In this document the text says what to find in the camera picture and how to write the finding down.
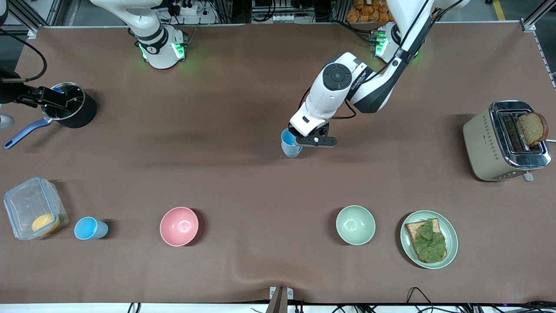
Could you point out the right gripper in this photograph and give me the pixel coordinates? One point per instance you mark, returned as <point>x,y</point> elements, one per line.
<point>9,91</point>

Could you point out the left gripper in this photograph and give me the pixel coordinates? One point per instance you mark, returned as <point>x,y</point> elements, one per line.
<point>292,131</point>

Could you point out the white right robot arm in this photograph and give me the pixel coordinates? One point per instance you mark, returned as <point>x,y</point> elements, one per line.
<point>158,48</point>

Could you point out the glass pot lid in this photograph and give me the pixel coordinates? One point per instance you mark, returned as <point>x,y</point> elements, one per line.
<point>74,100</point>

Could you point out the pale green bowl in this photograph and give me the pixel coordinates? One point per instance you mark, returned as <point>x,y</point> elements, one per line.
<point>355,225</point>

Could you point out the clear plastic food container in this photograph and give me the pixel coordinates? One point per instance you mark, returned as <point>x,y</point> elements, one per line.
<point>26,204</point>

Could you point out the bag of orange buns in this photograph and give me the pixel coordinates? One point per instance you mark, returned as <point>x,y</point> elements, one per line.
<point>369,11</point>

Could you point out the brown bread slice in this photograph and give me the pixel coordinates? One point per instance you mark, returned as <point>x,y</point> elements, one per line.
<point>410,232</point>

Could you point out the pink bowl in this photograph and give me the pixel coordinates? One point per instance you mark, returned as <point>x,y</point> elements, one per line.
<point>179,226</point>

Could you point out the green lettuce leaf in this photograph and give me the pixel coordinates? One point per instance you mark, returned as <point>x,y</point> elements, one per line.
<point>431,243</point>

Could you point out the white power strip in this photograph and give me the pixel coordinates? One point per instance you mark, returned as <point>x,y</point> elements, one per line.
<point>187,8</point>

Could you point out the beige and chrome toaster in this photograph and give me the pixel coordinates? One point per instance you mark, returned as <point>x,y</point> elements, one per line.
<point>486,150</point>

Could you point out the pale green plate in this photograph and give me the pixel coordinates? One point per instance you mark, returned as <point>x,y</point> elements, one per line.
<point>451,243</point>

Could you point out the brown toast slice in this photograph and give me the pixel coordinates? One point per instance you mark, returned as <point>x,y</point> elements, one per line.
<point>533,128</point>

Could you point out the metal table bracket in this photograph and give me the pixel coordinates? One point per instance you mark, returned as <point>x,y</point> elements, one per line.
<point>278,300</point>

